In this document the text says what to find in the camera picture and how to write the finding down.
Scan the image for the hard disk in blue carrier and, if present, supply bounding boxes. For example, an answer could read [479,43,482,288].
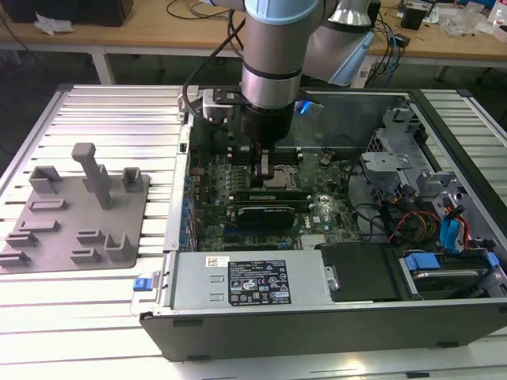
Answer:
[400,249,501,302]

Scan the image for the CPU socket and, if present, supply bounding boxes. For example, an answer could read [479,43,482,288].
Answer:
[253,165,296,195]

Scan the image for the metal socket cover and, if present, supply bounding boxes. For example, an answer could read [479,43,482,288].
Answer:
[273,166,295,193]

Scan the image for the silver power supply box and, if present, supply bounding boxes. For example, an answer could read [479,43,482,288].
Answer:
[156,251,337,314]

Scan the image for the silver case corner bracket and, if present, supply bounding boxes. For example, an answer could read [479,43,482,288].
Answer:
[177,85,200,116]

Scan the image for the large black box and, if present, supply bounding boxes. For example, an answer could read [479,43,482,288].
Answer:
[13,0,134,28]

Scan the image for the white printed box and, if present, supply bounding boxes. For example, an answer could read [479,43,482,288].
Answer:
[486,0,507,40]

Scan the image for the white labelled adapter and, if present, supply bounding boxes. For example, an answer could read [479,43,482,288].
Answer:
[352,65,373,89]

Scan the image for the crumpled white paper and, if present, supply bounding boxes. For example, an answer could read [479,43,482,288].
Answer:
[34,10,75,36]

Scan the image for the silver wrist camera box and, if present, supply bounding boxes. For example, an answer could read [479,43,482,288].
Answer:
[201,89,243,124]

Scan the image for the RAM slot white clips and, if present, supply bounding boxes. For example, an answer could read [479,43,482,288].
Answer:
[228,145,303,152]
[229,154,304,161]

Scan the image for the yellow and black power wires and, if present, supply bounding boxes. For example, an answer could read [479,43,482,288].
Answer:
[387,211,440,243]

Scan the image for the gray parts rack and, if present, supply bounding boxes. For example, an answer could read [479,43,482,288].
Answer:
[0,141,154,275]

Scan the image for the clear plastic bags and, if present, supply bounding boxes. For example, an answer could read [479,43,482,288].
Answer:
[442,7,494,37]

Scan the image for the blue flat disk wire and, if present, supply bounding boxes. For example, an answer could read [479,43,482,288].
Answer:
[437,215,453,254]
[449,209,467,254]

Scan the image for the silver drive cage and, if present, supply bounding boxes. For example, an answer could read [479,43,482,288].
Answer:
[358,105,431,187]

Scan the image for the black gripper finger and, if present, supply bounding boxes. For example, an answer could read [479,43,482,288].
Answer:
[252,142,275,180]

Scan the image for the wooden desk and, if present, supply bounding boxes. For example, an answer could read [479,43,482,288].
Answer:
[0,0,507,86]

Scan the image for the black plastic shroud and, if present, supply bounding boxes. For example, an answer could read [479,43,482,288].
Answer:
[319,244,399,302]

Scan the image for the open black PC case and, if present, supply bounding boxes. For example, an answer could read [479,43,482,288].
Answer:
[138,85,507,363]

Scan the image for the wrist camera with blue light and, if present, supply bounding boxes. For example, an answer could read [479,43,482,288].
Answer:
[293,99,322,119]

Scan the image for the green motherboard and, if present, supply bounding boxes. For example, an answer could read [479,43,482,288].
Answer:
[188,148,364,253]

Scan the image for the green RAM stick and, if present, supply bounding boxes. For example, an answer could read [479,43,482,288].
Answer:
[233,191,310,203]

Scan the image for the black graphics card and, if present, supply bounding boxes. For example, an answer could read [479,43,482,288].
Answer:
[237,206,296,230]

